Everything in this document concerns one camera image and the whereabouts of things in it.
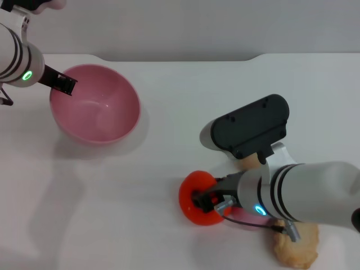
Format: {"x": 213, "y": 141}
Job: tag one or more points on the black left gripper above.
{"x": 49, "y": 78}

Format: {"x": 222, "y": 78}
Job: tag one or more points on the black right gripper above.
{"x": 227, "y": 187}

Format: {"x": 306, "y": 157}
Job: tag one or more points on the orange toy fruit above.
{"x": 197, "y": 177}

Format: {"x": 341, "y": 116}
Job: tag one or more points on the pink plastic bowl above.
{"x": 98, "y": 109}

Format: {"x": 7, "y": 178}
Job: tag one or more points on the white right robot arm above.
{"x": 295, "y": 191}

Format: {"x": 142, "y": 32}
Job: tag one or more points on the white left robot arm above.
{"x": 17, "y": 53}

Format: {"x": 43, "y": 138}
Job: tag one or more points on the pink toy peach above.
{"x": 247, "y": 218}

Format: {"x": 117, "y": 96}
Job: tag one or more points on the beige toy potato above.
{"x": 247, "y": 163}

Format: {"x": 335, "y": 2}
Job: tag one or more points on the golden fried pastry toy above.
{"x": 298, "y": 250}

